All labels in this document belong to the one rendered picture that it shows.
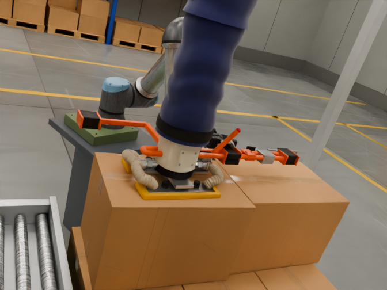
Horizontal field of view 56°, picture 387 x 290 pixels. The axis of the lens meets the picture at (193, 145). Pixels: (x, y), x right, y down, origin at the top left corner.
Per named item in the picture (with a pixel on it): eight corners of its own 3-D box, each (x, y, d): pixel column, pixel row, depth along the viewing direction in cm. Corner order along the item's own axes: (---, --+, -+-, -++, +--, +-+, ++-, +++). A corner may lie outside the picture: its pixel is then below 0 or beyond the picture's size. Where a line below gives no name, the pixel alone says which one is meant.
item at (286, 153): (283, 165, 173) (287, 156, 171) (274, 157, 179) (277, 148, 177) (296, 166, 177) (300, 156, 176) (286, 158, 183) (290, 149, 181)
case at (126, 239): (92, 294, 138) (112, 206, 123) (80, 226, 171) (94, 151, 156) (227, 280, 165) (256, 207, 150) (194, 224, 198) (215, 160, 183)
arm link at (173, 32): (171, 11, 164) (170, 159, 174) (193, 15, 172) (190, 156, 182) (156, 15, 173) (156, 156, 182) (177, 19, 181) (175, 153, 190)
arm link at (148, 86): (120, 91, 228) (185, 8, 175) (143, 91, 239) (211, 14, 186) (126, 112, 224) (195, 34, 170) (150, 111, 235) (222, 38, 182)
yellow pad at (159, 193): (143, 200, 132) (145, 189, 130) (134, 185, 140) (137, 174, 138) (220, 198, 149) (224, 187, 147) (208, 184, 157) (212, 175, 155)
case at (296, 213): (224, 274, 169) (253, 202, 154) (191, 219, 201) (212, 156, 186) (318, 262, 197) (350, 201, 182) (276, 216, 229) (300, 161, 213)
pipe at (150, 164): (143, 189, 132) (147, 175, 130) (123, 156, 152) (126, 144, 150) (220, 188, 150) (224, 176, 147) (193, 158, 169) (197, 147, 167)
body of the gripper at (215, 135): (208, 152, 165) (197, 140, 175) (224, 153, 170) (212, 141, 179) (213, 137, 163) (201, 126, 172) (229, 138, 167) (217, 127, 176)
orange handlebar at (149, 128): (114, 157, 132) (116, 148, 130) (95, 123, 155) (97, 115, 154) (298, 163, 179) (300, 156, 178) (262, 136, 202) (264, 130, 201)
